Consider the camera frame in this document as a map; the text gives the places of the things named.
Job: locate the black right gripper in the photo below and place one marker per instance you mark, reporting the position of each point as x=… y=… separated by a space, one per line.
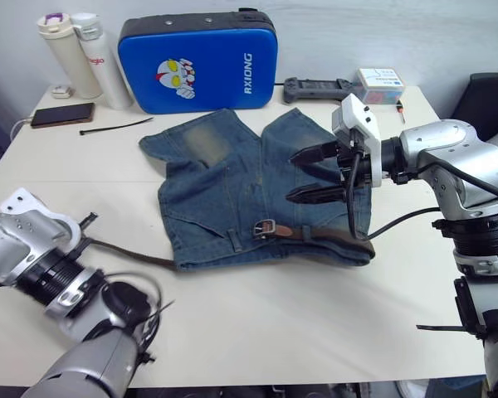
x=363 y=170

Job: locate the brown braided belt with buckle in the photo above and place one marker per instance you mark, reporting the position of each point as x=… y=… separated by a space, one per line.
x=323 y=234

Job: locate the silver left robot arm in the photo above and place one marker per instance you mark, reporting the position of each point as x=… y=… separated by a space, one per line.
x=87 y=365

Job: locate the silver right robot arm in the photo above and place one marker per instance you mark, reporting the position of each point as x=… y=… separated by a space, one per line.
x=452 y=149

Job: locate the blue denim shorts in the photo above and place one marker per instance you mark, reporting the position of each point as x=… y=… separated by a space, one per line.
x=232 y=186

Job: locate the black handheld controller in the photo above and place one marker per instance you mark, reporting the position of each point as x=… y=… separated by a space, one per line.
x=315 y=89

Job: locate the red and black pen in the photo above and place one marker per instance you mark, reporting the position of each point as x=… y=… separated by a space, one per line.
x=401 y=114

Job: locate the blue padded case with cartoon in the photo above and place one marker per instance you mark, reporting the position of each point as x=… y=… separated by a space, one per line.
x=207 y=62

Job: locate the black chair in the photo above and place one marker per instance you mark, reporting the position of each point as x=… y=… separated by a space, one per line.
x=489 y=103

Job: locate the white thermos bottle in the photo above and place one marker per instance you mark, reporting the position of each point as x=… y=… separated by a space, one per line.
x=108 y=70

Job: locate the dark smartphone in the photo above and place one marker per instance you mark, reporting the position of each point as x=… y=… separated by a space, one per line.
x=62 y=115

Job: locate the small white earbud case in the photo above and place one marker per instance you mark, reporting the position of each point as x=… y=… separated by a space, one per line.
x=61 y=91

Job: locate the beige thermos with purple lid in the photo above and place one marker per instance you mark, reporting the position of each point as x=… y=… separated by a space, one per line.
x=68 y=58

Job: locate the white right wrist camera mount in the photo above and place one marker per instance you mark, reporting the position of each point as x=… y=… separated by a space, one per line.
x=359 y=118

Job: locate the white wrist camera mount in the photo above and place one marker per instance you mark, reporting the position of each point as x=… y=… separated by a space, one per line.
x=359 y=118
x=20 y=200

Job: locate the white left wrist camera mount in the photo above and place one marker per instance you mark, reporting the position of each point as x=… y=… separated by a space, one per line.
x=20 y=200

